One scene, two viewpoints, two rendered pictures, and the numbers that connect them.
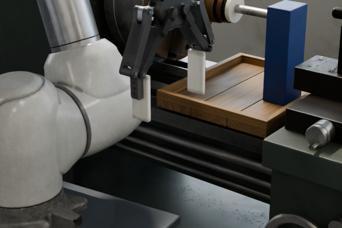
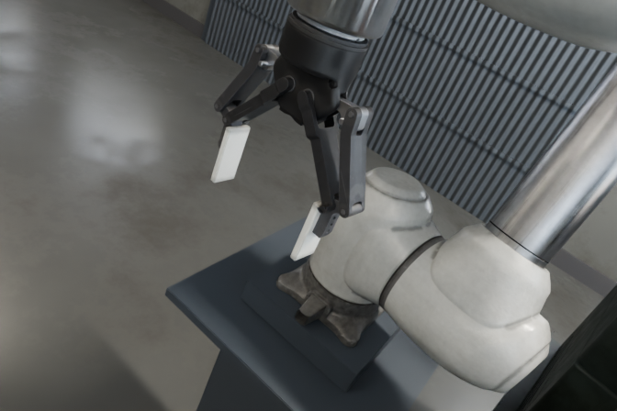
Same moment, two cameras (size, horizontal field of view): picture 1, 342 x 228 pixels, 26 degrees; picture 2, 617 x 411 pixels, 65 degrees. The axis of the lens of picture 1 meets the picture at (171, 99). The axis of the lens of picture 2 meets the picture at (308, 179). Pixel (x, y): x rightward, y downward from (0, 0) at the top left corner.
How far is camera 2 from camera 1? 1.13 m
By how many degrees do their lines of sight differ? 76
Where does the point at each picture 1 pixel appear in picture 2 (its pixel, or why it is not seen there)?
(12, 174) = not seen: hidden behind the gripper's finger
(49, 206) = (318, 289)
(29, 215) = (307, 274)
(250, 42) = not seen: outside the picture
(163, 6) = (282, 64)
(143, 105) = (220, 161)
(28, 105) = not seen: hidden behind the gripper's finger
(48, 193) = (323, 278)
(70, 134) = (370, 260)
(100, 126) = (402, 297)
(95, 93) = (434, 272)
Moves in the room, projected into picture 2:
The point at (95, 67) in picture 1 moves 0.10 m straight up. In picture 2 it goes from (466, 256) to (504, 201)
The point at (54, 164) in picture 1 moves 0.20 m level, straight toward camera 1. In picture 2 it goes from (341, 262) to (222, 234)
